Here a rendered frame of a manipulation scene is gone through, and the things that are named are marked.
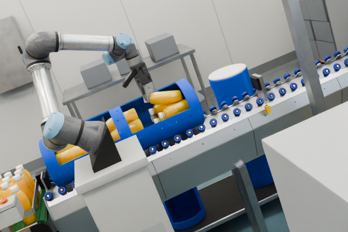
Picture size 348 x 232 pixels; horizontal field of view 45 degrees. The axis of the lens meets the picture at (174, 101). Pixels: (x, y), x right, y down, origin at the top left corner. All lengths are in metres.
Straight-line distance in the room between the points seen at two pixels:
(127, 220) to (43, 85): 0.72
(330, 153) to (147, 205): 1.23
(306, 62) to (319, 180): 1.60
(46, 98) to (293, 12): 1.26
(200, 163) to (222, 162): 0.14
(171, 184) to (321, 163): 1.75
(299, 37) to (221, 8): 3.73
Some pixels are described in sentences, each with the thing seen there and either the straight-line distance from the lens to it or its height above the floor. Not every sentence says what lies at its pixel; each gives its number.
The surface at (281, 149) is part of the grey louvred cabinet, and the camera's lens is 0.83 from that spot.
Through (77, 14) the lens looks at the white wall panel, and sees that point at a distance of 5.57.
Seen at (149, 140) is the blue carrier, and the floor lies 1.03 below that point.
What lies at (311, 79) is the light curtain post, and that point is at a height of 1.06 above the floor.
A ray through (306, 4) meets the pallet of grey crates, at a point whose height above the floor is 0.87.
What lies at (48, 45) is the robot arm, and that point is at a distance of 2.01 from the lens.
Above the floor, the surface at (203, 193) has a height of 0.15.
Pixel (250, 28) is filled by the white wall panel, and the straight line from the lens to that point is 6.07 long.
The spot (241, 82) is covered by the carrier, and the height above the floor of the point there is 0.96.
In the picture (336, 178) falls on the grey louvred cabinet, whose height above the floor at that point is 1.45.
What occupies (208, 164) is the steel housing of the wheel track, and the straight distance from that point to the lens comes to 2.46.
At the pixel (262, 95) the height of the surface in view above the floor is 0.96.
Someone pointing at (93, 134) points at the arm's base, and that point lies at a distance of 1.84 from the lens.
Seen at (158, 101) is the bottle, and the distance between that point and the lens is 2.34.
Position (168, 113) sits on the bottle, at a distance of 2.32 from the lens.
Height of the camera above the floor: 1.83
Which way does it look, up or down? 17 degrees down
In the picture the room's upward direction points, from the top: 21 degrees counter-clockwise
